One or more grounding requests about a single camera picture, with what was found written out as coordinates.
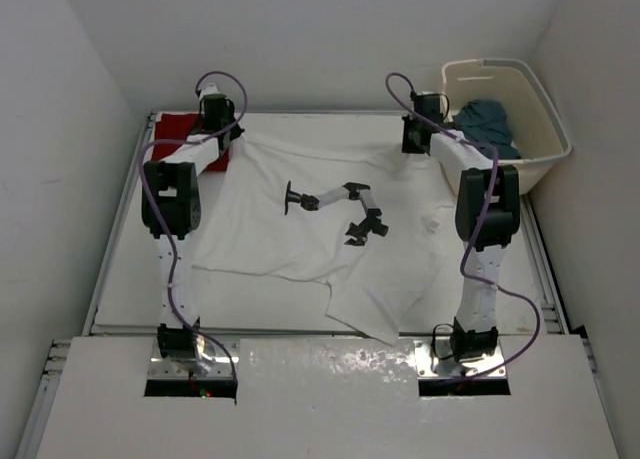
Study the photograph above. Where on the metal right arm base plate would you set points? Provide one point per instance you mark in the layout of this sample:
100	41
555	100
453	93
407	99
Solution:
433	361

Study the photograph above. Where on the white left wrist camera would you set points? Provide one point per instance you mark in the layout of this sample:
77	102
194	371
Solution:
209	89

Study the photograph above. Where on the blue garment in basket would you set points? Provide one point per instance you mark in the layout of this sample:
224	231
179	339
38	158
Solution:
484	122

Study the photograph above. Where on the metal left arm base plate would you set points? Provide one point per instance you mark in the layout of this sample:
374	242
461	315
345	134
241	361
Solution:
200	361

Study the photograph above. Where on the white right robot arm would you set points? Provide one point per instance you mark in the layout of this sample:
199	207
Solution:
486	218

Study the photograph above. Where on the white t shirt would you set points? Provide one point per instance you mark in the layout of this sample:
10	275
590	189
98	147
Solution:
366	222

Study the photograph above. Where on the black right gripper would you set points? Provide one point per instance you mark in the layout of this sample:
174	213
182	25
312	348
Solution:
407	146

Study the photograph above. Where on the red polo t shirt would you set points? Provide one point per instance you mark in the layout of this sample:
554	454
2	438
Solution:
176	126

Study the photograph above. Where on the cream plastic laundry basket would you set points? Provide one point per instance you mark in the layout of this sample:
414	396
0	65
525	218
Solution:
502	102

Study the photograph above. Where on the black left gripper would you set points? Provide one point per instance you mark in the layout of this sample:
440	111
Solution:
235	131

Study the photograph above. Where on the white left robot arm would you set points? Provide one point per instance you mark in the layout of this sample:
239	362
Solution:
171	210

